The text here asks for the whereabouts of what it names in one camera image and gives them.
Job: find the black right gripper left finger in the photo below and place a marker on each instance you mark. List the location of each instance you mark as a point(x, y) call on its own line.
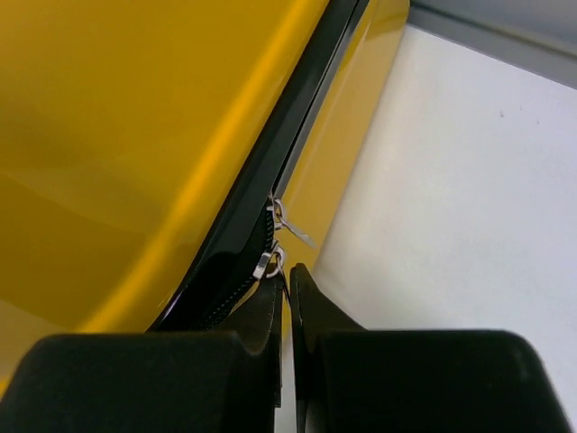
point(224, 380)

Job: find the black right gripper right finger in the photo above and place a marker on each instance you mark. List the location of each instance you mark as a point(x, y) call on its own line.
point(352, 379)

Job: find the yellow suitcase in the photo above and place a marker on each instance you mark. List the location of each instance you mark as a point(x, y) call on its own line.
point(153, 151)

